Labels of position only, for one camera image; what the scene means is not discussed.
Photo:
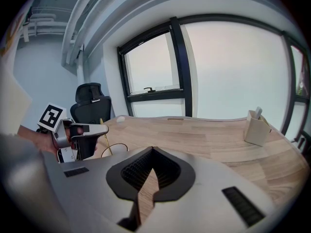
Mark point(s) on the white item in organiser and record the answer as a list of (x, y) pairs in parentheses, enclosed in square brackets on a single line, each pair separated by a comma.
[(258, 111)]

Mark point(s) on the beige desk organiser box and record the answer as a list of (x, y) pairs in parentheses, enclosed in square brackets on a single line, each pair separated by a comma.
[(256, 132)]

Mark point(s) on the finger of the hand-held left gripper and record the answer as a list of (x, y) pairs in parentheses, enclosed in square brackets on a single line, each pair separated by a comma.
[(97, 129)]

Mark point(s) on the black chair with armrest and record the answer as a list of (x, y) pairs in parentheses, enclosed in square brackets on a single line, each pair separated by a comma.
[(301, 139)]

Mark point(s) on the black office chair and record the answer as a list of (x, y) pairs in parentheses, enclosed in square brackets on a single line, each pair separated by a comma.
[(90, 105)]

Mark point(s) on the person's grey clothing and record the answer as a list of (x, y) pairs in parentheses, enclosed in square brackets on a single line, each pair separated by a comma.
[(22, 178)]

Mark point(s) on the black framed window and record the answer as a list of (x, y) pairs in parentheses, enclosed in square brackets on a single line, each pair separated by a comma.
[(181, 57)]

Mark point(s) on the person's left forearm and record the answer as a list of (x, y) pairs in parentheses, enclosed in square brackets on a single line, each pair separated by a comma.
[(36, 137)]

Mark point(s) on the small white round object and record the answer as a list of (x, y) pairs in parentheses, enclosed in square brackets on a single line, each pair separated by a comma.
[(120, 119)]

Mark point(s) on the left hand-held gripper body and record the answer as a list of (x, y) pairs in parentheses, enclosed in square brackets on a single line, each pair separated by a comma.
[(51, 116)]

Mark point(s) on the thin gold spoon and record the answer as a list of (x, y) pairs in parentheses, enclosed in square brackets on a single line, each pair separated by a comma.
[(106, 138)]

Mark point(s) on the white ceiling pipes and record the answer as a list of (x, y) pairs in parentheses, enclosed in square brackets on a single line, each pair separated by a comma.
[(77, 21)]

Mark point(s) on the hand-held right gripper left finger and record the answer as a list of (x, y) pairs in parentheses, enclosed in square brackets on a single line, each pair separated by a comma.
[(85, 190)]

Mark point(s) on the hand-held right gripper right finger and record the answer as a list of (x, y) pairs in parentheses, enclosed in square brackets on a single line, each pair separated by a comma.
[(206, 178)]

